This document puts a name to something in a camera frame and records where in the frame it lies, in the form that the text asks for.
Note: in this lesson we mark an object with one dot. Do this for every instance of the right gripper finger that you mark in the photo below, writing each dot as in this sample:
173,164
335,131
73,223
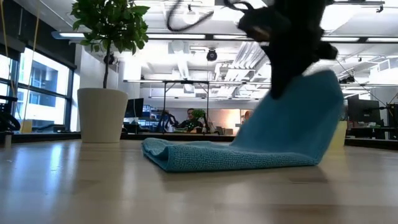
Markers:
284,81

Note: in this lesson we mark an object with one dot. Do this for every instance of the yellow translucent plastic bin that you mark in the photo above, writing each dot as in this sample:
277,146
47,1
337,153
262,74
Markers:
339,135

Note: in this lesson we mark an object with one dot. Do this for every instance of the black monitor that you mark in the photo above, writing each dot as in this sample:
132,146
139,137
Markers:
363,110
134,107

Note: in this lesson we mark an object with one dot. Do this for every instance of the blue microfiber towel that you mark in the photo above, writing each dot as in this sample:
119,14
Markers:
280,137

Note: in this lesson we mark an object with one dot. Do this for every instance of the black aluminium table frame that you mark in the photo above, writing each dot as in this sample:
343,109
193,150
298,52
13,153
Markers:
40,137

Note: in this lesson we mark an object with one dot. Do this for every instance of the small background plant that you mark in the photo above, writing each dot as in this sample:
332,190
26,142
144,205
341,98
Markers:
199,113

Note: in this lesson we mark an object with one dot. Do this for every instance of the background black station frame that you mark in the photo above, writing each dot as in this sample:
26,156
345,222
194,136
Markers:
207,96

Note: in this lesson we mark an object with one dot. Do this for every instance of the black ceiling dome camera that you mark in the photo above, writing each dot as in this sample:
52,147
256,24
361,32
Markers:
211,55

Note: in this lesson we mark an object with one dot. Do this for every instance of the person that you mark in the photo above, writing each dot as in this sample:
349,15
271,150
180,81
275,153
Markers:
190,121
247,115

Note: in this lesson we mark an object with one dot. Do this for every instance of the green leafy plant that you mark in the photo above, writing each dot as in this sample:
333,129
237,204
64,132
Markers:
112,21

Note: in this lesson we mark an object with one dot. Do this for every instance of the white plant pot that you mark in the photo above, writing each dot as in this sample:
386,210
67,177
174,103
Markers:
102,115

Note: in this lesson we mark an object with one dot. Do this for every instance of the long ceiling light bar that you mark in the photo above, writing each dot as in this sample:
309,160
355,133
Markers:
177,36

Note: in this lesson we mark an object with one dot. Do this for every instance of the background black robot arm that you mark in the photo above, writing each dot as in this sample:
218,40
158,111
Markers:
164,119

